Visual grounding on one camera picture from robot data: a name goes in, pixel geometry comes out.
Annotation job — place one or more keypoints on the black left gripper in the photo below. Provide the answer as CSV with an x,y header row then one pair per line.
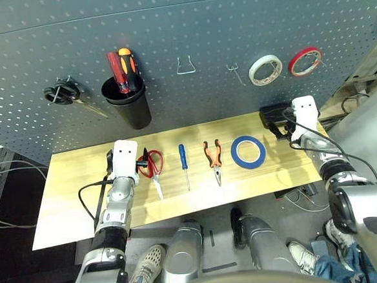
x,y
110,176

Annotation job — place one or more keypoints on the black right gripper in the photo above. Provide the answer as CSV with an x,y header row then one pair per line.
x,y
290,133

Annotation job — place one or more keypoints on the blue tape roll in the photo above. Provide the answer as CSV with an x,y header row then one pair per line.
x,y
249,167

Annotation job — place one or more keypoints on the orange black pliers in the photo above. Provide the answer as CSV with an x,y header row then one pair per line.
x,y
217,175

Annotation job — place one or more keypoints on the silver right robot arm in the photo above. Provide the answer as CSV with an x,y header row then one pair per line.
x,y
358,207

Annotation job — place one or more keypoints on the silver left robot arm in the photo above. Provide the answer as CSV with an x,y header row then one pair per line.
x,y
115,198

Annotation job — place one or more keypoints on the grey pegboard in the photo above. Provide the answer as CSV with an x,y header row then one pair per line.
x,y
199,24

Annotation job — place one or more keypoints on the black tool case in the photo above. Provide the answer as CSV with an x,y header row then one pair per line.
x,y
269,114

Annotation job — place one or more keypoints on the black cup holder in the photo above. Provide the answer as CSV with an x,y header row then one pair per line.
x,y
134,113

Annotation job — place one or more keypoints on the metal peg hook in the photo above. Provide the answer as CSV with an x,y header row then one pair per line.
x,y
237,75
276,70
320,59

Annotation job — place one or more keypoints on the white tape roll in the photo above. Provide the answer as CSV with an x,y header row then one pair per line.
x,y
253,66

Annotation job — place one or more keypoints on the red tape roll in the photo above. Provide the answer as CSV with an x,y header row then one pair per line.
x,y
299,53

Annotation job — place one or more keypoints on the large grey plastic housing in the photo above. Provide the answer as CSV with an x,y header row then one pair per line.
x,y
363,135

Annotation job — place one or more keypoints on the beige perforated shoe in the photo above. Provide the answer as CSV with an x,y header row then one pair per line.
x,y
145,267

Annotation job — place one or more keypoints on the silver right robot leg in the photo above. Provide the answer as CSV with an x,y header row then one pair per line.
x,y
263,243

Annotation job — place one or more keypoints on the silver robot leg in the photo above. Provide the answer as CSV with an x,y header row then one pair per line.
x,y
263,243
180,258

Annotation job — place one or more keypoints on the silver left robot leg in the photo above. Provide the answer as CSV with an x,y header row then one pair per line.
x,y
180,258

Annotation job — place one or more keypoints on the short black floor tape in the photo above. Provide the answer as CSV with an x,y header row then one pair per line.
x,y
211,238

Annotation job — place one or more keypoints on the grey white sneaker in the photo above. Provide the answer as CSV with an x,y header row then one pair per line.
x,y
339,238

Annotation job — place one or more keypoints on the dark foot pedal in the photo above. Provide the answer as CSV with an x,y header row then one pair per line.
x,y
319,248

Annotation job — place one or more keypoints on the long black floor tape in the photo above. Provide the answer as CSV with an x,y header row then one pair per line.
x,y
220,267

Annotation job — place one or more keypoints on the blue jeans leg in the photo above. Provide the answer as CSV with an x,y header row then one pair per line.
x,y
333,267

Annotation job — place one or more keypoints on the grey robot torso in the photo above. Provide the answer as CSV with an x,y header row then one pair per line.
x,y
243,281

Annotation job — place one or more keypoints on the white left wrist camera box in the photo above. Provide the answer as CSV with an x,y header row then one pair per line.
x,y
125,159

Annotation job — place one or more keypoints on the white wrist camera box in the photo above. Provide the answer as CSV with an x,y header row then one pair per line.
x,y
125,159
304,114

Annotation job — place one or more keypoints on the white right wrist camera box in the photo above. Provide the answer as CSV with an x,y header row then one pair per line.
x,y
304,114

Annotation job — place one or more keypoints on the beige wooden frame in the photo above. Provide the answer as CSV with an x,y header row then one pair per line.
x,y
359,81

